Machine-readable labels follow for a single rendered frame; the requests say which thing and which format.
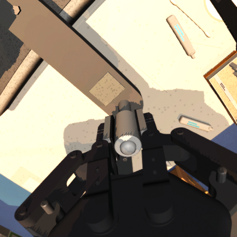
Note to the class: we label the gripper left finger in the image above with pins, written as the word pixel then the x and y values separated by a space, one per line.
pixel 55 185

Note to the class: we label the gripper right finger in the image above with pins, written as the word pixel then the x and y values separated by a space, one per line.
pixel 200 148

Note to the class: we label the black angled bar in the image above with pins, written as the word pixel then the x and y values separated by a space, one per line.
pixel 227 22

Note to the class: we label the white tube with cyan stripes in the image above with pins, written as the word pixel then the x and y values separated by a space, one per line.
pixel 194 123
pixel 180 35

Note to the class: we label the orange wooden box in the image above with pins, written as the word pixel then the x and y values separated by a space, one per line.
pixel 187 177

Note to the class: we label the orange-framed tray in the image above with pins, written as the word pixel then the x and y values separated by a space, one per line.
pixel 225 87

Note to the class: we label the beige square plate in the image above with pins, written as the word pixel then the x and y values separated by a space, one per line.
pixel 107 88

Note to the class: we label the beige round tube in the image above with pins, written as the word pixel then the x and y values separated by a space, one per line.
pixel 18 77

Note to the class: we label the white cotton swab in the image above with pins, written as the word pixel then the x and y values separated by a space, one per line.
pixel 188 17

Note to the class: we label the white round dish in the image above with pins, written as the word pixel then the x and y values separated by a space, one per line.
pixel 213 9

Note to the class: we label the beige hexagonal bolt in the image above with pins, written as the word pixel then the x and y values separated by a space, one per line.
pixel 16 10

